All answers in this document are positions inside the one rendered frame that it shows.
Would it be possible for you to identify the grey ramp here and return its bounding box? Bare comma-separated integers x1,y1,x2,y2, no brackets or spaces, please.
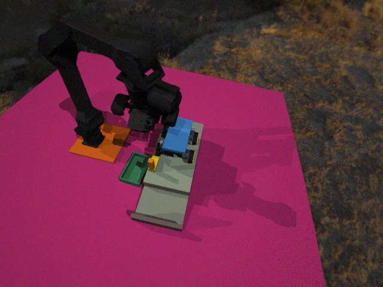
130,122,203,231

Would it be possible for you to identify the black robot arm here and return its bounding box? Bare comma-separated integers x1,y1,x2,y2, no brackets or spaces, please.
37,16,182,148

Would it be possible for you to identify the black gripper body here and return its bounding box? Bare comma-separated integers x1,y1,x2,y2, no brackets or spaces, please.
111,94,180,127

